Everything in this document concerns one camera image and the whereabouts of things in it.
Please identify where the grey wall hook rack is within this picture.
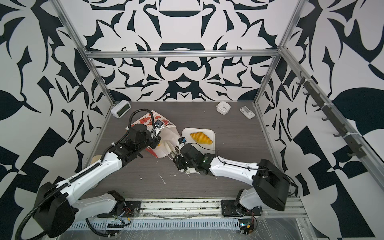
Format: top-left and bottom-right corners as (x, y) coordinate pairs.
(297, 72), (367, 159)

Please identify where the black corrugated cable conduit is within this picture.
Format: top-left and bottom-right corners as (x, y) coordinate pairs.
(14, 161), (100, 240)

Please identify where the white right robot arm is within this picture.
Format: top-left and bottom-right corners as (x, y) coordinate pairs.
(167, 141), (292, 216)

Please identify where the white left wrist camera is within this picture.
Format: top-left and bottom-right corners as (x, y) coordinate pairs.
(154, 119), (164, 129)

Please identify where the yellow fake croissant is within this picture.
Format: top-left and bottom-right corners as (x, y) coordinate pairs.
(190, 132), (213, 145)

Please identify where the white square analog clock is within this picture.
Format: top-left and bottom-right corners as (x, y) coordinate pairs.
(216, 102), (231, 115)

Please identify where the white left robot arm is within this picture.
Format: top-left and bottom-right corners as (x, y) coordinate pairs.
(33, 124), (161, 238)

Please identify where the white plastic tray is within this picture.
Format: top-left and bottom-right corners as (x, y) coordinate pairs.
(173, 128), (217, 176)

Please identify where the white digital alarm clock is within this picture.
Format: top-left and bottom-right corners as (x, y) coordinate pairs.
(111, 100), (131, 119)

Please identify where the red patterned paper bag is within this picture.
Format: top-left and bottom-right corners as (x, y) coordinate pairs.
(146, 110), (181, 159)

